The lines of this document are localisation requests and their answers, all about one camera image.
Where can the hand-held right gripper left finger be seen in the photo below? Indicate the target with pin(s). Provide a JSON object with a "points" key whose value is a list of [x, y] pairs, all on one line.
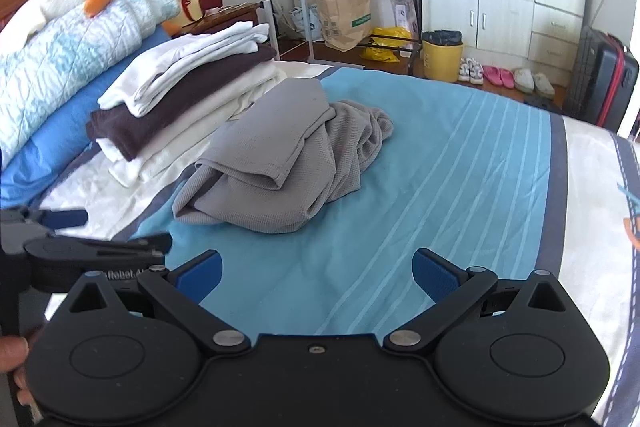
{"points": [[202, 274]]}

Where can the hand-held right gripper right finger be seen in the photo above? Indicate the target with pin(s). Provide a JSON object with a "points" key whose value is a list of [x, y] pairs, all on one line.
{"points": [[435, 274]]}

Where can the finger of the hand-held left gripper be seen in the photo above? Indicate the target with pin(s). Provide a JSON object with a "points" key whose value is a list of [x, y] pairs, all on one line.
{"points": [[65, 218], [150, 243]]}

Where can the grey knit sweater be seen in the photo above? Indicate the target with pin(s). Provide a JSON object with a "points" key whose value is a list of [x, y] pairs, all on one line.
{"points": [[280, 142]]}

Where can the person's left hand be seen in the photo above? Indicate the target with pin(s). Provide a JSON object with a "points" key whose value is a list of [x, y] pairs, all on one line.
{"points": [[12, 352]]}

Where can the cream folded blanket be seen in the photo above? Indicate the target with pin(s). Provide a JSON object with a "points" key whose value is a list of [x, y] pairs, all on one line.
{"points": [[165, 152]]}

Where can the bed with striped sheet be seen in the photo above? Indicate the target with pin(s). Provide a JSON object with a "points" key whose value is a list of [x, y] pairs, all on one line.
{"points": [[425, 182]]}

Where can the blue pillow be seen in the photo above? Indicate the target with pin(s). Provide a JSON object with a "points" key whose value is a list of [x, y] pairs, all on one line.
{"points": [[60, 117]]}

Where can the light blue quilted blanket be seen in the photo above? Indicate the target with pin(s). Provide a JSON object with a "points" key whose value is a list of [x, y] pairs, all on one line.
{"points": [[65, 52]]}

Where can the white folded garment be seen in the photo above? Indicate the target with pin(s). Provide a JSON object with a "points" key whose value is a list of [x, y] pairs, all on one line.
{"points": [[165, 67]]}

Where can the white sneaker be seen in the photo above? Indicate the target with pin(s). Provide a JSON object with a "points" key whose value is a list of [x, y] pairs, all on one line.
{"points": [[477, 73], [464, 71]]}

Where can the yellow trash bin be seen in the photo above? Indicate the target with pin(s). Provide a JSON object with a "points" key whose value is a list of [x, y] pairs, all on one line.
{"points": [[442, 62]]}

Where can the beige slipper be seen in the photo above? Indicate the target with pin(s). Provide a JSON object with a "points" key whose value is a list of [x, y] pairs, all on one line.
{"points": [[524, 81], [544, 85]]}

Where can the wooden nightstand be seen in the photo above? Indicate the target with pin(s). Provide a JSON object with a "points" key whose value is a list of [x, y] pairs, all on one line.
{"points": [[225, 19]]}

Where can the white gift bag red ribbon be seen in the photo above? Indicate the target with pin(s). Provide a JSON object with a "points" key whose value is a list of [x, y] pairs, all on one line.
{"points": [[191, 9]]}

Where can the yellow plastic bag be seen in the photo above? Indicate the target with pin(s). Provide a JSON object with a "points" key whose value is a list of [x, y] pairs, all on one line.
{"points": [[387, 34]]}

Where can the black red suitcase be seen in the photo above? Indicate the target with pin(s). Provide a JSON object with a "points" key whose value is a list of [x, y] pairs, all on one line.
{"points": [[605, 82]]}

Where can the clear plastic bag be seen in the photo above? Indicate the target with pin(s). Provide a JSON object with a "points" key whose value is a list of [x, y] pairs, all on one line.
{"points": [[404, 12]]}

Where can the brown paper bag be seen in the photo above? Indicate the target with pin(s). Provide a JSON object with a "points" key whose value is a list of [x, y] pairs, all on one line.
{"points": [[345, 22]]}

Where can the white blue plastic bag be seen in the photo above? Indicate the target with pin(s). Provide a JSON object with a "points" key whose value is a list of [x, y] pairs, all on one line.
{"points": [[305, 22]]}

